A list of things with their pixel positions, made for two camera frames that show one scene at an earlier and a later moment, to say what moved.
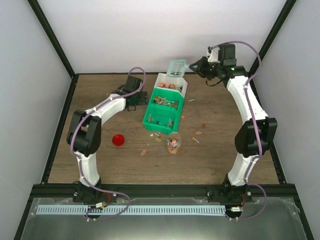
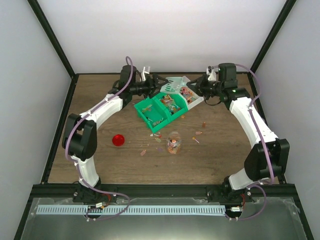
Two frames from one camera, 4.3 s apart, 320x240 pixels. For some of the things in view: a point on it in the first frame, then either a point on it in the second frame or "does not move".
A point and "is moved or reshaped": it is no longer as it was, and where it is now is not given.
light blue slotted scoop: (176, 68) -> (174, 84)
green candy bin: (168, 98) is moved or reshaped
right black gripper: (199, 66) -> (201, 82)
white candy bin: (179, 84) -> (192, 99)
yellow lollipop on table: (193, 138) does not move
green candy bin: (161, 119) is moved or reshaped
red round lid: (118, 140) does not move
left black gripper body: (142, 101) -> (146, 89)
